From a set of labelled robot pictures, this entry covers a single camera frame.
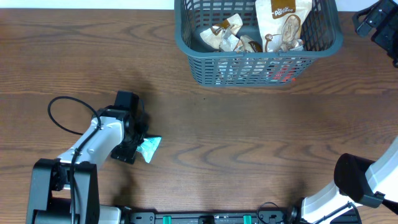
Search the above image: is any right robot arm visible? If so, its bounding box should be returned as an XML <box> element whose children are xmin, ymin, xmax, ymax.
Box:
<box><xmin>283</xmin><ymin>0</ymin><xmax>397</xmax><ymax>223</ymax></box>

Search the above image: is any cream snack bag with barcode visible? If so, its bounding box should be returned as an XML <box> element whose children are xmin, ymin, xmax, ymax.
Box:
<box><xmin>200</xmin><ymin>14</ymin><xmax>243</xmax><ymax>52</ymax></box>

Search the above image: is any tan snack bag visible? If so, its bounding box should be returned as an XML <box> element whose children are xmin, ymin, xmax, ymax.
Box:
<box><xmin>234</xmin><ymin>35</ymin><xmax>262</xmax><ymax>53</ymax></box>

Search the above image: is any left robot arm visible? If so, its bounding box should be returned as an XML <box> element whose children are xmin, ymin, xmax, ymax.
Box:
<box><xmin>25</xmin><ymin>91</ymin><xmax>148</xmax><ymax>224</ymax></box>

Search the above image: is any dark grey plastic basket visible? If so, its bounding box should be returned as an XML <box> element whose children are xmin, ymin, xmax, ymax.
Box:
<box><xmin>174</xmin><ymin>0</ymin><xmax>343</xmax><ymax>86</ymax></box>

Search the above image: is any orange biscuit package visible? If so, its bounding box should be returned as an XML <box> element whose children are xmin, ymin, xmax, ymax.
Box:
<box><xmin>266</xmin><ymin>60</ymin><xmax>297</xmax><ymax>83</ymax></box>

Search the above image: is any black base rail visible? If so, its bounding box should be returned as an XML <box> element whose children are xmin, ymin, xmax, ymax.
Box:
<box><xmin>129</xmin><ymin>210</ymin><xmax>284</xmax><ymax>224</ymax></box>

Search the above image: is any cream Pantree snack bag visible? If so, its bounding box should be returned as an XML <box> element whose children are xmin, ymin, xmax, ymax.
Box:
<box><xmin>255</xmin><ymin>0</ymin><xmax>313</xmax><ymax>53</ymax></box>

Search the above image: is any teal snack wrapper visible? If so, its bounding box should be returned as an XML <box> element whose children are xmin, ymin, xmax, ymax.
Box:
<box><xmin>136</xmin><ymin>136</ymin><xmax>162</xmax><ymax>163</ymax></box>

